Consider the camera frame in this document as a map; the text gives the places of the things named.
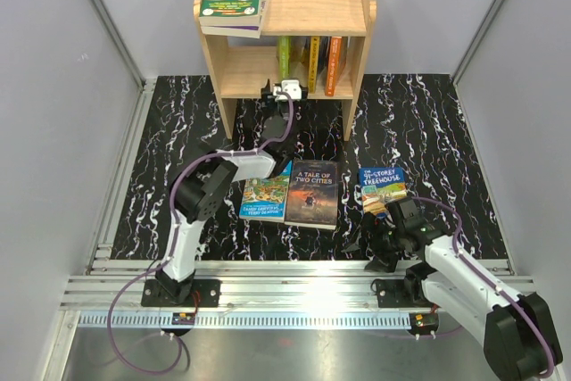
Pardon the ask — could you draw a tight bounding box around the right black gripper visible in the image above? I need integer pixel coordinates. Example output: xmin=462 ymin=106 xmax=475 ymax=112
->
xmin=342 ymin=211 xmax=405 ymax=274

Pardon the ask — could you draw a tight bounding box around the green 65-Storey Treehouse book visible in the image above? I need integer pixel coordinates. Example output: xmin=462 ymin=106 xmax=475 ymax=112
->
xmin=277 ymin=36 xmax=293 ymax=81

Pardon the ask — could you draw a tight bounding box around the orange 78-Storey Treehouse book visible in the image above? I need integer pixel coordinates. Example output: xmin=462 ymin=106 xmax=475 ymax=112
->
xmin=324 ymin=37 xmax=349 ymax=96

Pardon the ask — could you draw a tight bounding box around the blue 91-Storey Treehouse book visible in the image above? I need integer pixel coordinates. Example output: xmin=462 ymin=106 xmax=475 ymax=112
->
xmin=359 ymin=167 xmax=407 ymax=219

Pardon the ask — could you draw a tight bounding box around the blue back-cover Treehouse book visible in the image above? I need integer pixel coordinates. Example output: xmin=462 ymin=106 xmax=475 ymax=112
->
xmin=302 ymin=36 xmax=330 ymax=94

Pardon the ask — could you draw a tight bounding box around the purple 52-Storey Treehouse book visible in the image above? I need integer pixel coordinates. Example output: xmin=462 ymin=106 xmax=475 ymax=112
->
xmin=202 ymin=0 xmax=269 ymax=39

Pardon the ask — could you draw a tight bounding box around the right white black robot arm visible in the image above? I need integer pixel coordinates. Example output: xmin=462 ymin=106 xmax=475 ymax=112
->
xmin=358 ymin=196 xmax=563 ymax=380

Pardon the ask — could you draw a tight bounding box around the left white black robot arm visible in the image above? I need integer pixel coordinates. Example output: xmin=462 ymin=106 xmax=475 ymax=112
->
xmin=155 ymin=79 xmax=308 ymax=307

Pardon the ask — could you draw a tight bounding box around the dark Tale of Two Cities book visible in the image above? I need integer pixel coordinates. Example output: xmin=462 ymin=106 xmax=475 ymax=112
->
xmin=285 ymin=160 xmax=339 ymax=230

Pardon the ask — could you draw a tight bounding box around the wooden two-tier shelf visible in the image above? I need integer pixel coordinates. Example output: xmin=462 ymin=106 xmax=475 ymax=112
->
xmin=199 ymin=0 xmax=377 ymax=138

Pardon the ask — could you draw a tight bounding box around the light blue Treehouse book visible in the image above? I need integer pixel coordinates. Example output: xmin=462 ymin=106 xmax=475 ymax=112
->
xmin=239 ymin=162 xmax=293 ymax=222

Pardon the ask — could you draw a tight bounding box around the black marble pattern mat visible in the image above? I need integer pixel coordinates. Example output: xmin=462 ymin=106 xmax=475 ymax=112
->
xmin=111 ymin=74 xmax=508 ymax=261

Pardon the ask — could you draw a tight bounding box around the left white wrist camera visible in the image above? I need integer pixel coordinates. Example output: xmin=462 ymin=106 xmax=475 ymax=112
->
xmin=272 ymin=79 xmax=304 ymax=102

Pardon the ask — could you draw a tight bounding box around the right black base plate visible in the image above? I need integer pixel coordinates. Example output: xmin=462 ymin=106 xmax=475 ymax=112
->
xmin=370 ymin=277 xmax=434 ymax=309

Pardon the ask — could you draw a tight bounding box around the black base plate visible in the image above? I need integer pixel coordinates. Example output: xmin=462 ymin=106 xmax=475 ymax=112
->
xmin=141 ymin=278 xmax=221 ymax=308
xmin=370 ymin=277 xmax=434 ymax=309

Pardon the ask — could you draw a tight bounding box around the slotted cable duct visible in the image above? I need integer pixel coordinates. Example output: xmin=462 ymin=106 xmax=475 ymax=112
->
xmin=79 ymin=311 xmax=440 ymax=330

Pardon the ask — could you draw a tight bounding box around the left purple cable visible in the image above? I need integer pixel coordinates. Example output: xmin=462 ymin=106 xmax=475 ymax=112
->
xmin=107 ymin=90 xmax=295 ymax=376

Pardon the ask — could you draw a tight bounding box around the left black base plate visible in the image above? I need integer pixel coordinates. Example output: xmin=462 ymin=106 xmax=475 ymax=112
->
xmin=141 ymin=278 xmax=221 ymax=308

